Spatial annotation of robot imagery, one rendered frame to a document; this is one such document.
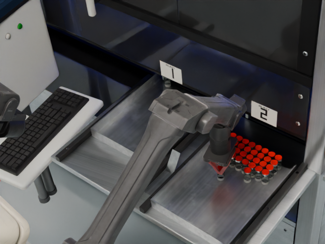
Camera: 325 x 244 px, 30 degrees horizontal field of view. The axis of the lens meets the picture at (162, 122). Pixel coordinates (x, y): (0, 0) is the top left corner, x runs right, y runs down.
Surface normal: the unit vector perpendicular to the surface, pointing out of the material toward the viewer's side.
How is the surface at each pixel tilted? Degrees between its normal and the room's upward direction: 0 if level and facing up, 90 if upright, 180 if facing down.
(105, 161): 0
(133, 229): 0
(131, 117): 0
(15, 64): 90
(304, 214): 90
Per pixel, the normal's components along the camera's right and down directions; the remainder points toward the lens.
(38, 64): 0.86, 0.30
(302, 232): -0.63, 0.58
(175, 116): -0.26, -0.07
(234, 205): -0.08, -0.72
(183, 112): 0.38, -0.82
